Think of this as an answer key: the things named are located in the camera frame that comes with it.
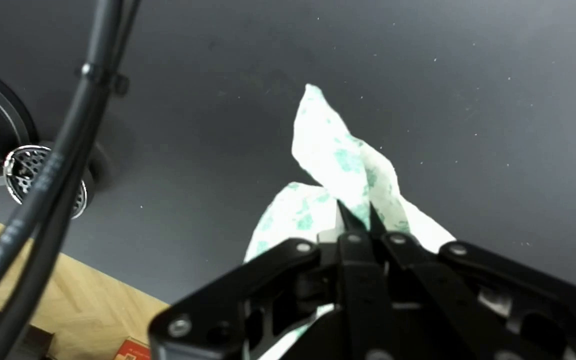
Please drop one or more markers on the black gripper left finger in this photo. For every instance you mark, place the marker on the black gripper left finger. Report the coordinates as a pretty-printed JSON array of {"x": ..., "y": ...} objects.
[{"x": 360, "y": 286}]

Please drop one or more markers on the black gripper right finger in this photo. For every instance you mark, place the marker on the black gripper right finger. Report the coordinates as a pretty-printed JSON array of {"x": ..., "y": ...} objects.
[{"x": 474, "y": 292}]

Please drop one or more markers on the white cloth with green print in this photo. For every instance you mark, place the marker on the white cloth with green print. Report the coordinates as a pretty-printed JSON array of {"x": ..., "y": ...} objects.
[{"x": 341, "y": 163}]

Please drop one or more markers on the small orange box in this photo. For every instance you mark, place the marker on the small orange box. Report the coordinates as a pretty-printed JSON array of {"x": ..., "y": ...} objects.
[{"x": 132, "y": 351}]

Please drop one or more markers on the round metal mesh disc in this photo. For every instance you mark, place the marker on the round metal mesh disc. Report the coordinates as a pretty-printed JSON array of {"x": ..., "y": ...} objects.
[{"x": 25, "y": 171}]

